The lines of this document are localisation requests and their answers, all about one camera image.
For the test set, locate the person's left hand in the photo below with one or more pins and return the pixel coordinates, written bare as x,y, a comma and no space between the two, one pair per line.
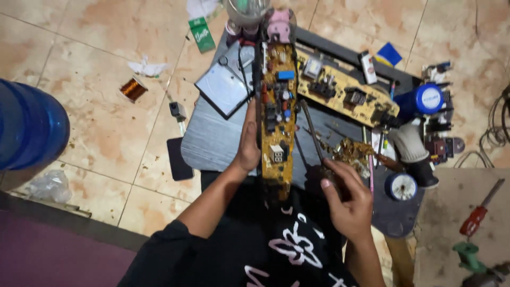
248,148

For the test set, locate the person's right hand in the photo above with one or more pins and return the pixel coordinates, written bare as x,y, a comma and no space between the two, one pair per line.
350,207

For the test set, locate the dark soldering iron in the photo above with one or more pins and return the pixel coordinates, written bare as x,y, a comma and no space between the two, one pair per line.
314,139

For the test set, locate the grey work mat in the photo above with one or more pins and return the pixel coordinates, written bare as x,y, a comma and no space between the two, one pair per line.
223,135

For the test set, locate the heap of solder scraps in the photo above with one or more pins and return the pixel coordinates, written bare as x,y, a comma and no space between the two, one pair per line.
350,153

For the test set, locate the grey square panel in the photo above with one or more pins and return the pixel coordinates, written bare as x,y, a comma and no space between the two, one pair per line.
223,85

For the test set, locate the black smartphone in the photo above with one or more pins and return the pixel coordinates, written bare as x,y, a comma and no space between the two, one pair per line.
179,158

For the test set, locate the small grey power adapter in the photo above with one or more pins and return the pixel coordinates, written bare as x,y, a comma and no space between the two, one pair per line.
177,110

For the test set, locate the white knitted glove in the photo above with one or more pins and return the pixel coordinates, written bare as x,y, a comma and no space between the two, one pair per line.
408,141

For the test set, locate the person's black printed shirt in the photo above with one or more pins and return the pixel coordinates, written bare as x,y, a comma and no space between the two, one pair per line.
247,247

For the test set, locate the long yellow circuit board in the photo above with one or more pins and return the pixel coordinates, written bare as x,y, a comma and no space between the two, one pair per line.
346,93

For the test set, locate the green cigarette pack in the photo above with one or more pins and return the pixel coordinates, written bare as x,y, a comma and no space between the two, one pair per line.
202,35

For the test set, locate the pink plastic part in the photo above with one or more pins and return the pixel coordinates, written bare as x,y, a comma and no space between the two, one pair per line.
279,26

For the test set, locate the blue capped spray can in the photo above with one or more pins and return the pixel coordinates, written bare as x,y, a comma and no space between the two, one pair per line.
422,101

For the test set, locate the green tool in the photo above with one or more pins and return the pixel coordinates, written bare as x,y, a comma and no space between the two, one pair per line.
468,257

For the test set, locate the pile of electronic parts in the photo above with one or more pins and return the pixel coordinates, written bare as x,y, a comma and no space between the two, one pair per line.
440,115

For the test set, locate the crumpled white tissue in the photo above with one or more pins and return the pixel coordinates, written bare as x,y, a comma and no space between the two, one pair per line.
147,67

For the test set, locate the clear glass bulb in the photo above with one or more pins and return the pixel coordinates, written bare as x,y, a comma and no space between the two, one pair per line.
246,10

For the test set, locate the white cigarette lighter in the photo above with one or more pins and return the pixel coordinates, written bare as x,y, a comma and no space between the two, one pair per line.
367,67

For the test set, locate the blue card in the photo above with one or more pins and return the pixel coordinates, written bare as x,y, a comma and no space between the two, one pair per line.
389,54

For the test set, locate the clear plastic bag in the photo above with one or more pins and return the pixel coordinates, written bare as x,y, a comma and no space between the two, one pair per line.
50,185

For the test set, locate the purple mat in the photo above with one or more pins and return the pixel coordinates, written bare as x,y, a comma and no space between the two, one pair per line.
59,251

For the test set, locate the blue water jug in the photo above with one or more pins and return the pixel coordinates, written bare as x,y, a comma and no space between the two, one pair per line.
30,123

